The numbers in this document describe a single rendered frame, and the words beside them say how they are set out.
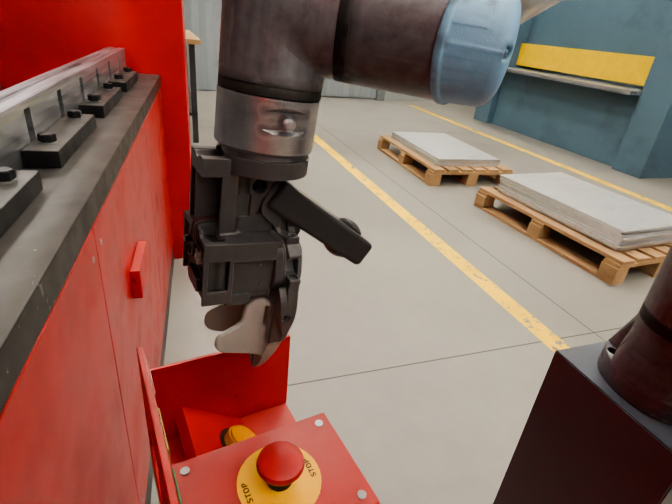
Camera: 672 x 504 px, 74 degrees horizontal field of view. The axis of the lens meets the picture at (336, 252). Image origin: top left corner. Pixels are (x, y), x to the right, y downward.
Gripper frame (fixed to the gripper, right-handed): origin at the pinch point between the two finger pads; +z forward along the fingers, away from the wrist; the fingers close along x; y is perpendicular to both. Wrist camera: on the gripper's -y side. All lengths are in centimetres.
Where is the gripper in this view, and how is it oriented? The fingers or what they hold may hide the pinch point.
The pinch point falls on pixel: (262, 352)
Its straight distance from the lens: 45.4
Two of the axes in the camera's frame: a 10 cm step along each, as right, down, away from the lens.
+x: 4.7, 4.4, -7.6
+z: -1.7, 9.0, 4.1
